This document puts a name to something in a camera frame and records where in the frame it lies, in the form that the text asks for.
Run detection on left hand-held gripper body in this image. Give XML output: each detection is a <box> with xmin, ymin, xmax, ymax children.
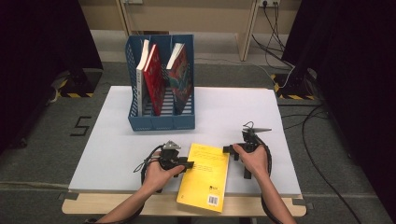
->
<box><xmin>159</xmin><ymin>140</ymin><xmax>188</xmax><ymax>171</ymax></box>

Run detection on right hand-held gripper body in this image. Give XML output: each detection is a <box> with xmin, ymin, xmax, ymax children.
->
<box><xmin>239</xmin><ymin>121</ymin><xmax>273</xmax><ymax>153</ymax></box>

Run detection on yellow paperback book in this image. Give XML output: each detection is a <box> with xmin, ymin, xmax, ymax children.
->
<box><xmin>176</xmin><ymin>143</ymin><xmax>231</xmax><ymax>214</ymax></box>

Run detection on blue plastic file rack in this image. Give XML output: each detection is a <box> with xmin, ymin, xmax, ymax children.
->
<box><xmin>124</xmin><ymin>34</ymin><xmax>196</xmax><ymax>132</ymax></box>

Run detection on red hardcover book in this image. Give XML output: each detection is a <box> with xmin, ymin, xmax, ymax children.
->
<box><xmin>143</xmin><ymin>44</ymin><xmax>167</xmax><ymax>117</ymax></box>

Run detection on dark blue illustrated paperback book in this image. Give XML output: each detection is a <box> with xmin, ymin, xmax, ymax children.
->
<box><xmin>165</xmin><ymin>42</ymin><xmax>193</xmax><ymax>116</ymax></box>

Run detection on white paperback book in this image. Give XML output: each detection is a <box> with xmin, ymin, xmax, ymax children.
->
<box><xmin>135</xmin><ymin>39</ymin><xmax>150</xmax><ymax>118</ymax></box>

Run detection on person's right hand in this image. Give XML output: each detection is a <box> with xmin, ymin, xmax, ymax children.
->
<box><xmin>233</xmin><ymin>144</ymin><xmax>270</xmax><ymax>182</ymax></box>

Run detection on person's left hand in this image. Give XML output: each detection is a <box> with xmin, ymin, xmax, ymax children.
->
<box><xmin>141</xmin><ymin>151</ymin><xmax>186</xmax><ymax>195</ymax></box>

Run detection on light wooden table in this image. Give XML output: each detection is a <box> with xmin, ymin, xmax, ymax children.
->
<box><xmin>61</xmin><ymin>191</ymin><xmax>307</xmax><ymax>217</ymax></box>

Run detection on hazard-striped stand base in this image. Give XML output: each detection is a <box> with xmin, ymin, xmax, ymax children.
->
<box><xmin>270</xmin><ymin>66</ymin><xmax>317</xmax><ymax>101</ymax></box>
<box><xmin>50</xmin><ymin>68</ymin><xmax>104</xmax><ymax>99</ymax></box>

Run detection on black curtain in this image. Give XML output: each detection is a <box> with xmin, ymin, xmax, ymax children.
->
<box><xmin>0</xmin><ymin>0</ymin><xmax>104</xmax><ymax>155</ymax></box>
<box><xmin>281</xmin><ymin>0</ymin><xmax>396</xmax><ymax>216</ymax></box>

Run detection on beige wooden desk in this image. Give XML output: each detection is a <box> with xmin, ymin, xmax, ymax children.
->
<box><xmin>78</xmin><ymin>0</ymin><xmax>302</xmax><ymax>63</ymax></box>

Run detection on right hand-held gripper cable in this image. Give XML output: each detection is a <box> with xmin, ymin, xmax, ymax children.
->
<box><xmin>242</xmin><ymin>120</ymin><xmax>285</xmax><ymax>224</ymax></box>

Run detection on hand-held gripper cable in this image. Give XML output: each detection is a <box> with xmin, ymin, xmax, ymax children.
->
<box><xmin>84</xmin><ymin>144</ymin><xmax>166</xmax><ymax>224</ymax></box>
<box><xmin>242</xmin><ymin>120</ymin><xmax>285</xmax><ymax>224</ymax></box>

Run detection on left hand-held gripper cable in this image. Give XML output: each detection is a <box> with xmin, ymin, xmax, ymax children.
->
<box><xmin>84</xmin><ymin>144</ymin><xmax>166</xmax><ymax>224</ymax></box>

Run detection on black floor cable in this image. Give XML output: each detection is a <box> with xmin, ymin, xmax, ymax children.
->
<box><xmin>277</xmin><ymin>104</ymin><xmax>363</xmax><ymax>224</ymax></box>

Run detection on white floor cable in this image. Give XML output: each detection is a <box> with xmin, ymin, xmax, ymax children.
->
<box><xmin>194</xmin><ymin>56</ymin><xmax>296</xmax><ymax>90</ymax></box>

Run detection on black socket cables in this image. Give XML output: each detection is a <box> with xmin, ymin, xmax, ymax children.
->
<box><xmin>251</xmin><ymin>2</ymin><xmax>295</xmax><ymax>69</ymax></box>

